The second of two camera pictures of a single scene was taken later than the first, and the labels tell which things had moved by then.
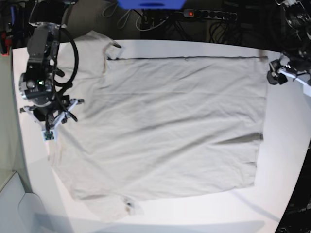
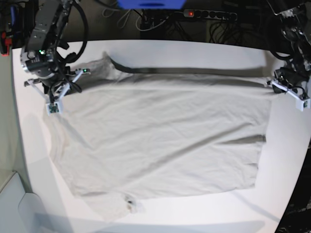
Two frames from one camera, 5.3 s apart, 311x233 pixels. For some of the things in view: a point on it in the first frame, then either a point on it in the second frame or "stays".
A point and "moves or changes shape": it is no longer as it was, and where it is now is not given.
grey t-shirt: (150, 127) moves or changes shape
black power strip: (216, 15) stays
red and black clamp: (5, 42) stays
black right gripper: (274, 75) to (291, 78)
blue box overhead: (152, 4) stays
